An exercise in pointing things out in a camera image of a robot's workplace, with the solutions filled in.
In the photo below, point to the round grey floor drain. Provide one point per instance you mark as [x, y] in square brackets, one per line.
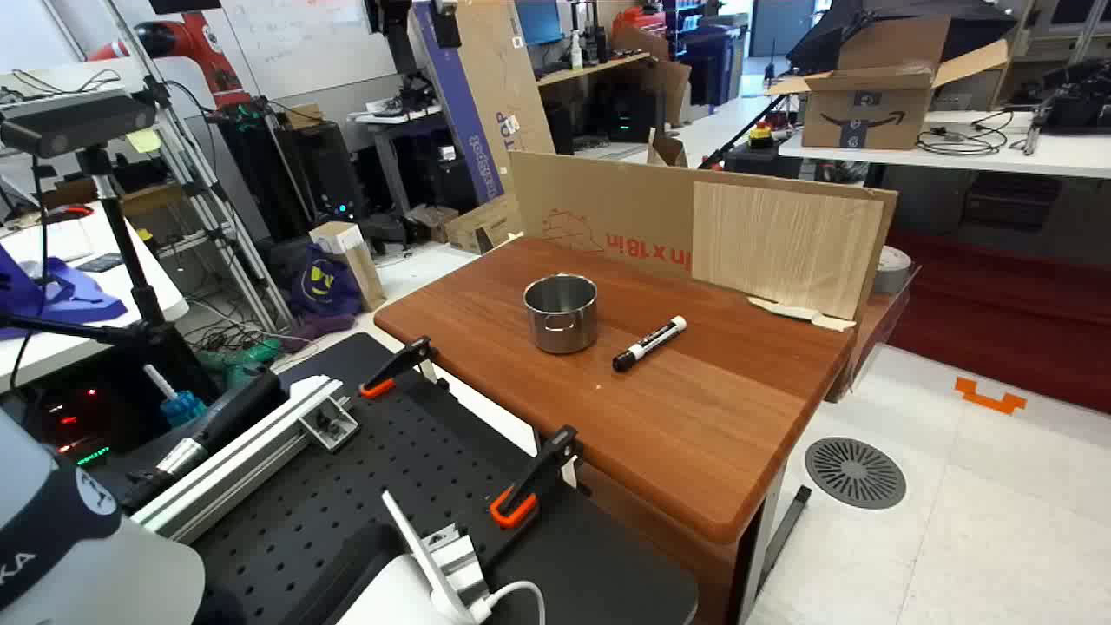
[854, 474]

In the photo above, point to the white side table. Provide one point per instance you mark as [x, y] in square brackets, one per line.
[81, 239]

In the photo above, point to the open Amazon cardboard box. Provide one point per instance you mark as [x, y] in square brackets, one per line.
[861, 108]

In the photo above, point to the white work table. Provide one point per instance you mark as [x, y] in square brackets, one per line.
[1077, 154]

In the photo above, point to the flat brown cardboard box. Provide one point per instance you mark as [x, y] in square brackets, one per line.
[488, 226]

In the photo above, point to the brown cardboard panel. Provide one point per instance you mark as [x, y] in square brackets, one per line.
[752, 244]

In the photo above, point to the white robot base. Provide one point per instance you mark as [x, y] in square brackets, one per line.
[105, 579]

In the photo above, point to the black electronics box with lights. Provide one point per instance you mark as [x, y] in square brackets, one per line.
[69, 417]

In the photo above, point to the black perforated breadboard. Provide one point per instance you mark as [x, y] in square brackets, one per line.
[382, 462]

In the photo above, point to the tall cardboard box purple side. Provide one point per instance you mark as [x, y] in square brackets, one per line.
[496, 83]

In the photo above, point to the small steel pot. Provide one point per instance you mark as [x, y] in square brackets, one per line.
[559, 332]

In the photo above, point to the wooden table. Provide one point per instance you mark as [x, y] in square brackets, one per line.
[697, 430]

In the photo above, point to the silver metal rack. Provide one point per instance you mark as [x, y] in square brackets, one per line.
[220, 219]

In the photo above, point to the red carpet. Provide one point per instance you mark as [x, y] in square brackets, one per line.
[1018, 315]

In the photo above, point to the purple bag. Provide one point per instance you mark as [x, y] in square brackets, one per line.
[314, 282]

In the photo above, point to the purple cloth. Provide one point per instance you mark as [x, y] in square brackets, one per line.
[57, 301]

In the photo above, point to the red machine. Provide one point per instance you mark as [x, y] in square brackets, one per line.
[201, 53]

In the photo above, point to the black tripod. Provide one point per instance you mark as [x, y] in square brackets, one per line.
[125, 255]

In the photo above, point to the green object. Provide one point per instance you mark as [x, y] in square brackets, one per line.
[236, 363]

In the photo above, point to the black marker with white label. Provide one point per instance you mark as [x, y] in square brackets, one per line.
[647, 345]

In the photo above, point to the grey bucket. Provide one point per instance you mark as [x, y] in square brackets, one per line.
[892, 274]

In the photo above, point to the small tan cardboard box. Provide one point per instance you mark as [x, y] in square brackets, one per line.
[349, 261]

